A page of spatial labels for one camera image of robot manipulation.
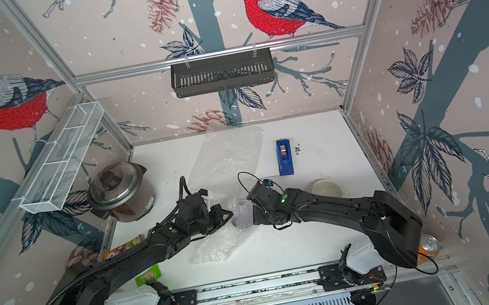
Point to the bubble wrap sheet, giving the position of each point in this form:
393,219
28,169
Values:
226,151
222,244

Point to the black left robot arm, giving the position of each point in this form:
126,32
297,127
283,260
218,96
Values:
93,285

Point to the black hanging wire basket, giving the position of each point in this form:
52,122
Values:
223,73

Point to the green snack packet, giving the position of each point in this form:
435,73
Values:
151,274

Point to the blue tape dispenser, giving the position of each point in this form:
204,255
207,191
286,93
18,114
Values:
284,157

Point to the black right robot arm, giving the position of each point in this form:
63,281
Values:
393,229

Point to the white mesh wall shelf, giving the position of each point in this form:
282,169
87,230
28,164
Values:
64,154

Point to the red snack packet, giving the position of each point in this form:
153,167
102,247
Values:
124,247

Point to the steel rice cooker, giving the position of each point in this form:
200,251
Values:
122,192

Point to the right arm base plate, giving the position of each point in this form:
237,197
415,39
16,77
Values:
335,277

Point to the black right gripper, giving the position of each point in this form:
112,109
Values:
257,216

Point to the cream ceramic bowl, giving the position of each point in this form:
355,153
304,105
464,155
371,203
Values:
325,187

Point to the lavender ceramic bowl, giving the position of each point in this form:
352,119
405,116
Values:
243,217

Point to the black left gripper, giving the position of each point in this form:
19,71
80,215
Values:
218,212

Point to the aluminium mounting rail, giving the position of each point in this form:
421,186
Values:
239,290

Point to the orange soda can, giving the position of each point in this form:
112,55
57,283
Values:
429,247

